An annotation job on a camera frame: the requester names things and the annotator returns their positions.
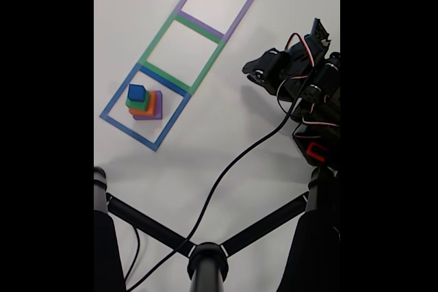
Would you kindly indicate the red table clamp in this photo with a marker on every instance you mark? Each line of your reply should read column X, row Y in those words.
column 311, row 151

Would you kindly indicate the blue tape square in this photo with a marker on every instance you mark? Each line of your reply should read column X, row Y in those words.
column 114, row 100

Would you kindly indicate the green foam cube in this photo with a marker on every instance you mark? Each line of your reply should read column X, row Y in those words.
column 140, row 104

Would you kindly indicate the purple foam block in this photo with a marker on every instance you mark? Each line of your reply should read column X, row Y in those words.
column 159, row 110

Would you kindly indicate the orange foam block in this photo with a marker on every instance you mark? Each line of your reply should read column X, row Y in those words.
column 152, row 109

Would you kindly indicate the small blue foam cube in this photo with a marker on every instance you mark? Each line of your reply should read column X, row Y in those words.
column 135, row 92

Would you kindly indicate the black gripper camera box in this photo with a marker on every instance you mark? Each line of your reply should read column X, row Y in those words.
column 318, row 33

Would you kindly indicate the green tape square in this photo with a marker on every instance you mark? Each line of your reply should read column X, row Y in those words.
column 159, row 39

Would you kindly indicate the black tripod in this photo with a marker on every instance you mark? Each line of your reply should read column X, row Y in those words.
column 205, row 264

